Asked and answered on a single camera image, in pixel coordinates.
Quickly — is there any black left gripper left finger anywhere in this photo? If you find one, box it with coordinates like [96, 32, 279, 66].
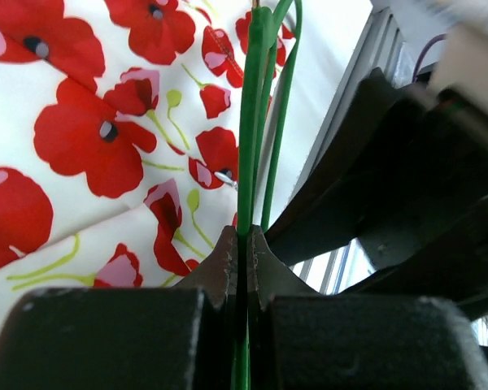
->
[0, 226, 237, 389]

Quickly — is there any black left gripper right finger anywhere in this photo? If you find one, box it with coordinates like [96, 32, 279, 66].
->
[246, 226, 488, 389]

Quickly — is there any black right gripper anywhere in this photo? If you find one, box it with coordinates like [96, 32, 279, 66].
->
[265, 69, 488, 319]

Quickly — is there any green clothes hanger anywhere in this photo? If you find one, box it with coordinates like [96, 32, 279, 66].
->
[231, 1, 303, 389]

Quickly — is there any red poppy print cloth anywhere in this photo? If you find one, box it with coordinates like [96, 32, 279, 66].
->
[0, 1, 298, 333]

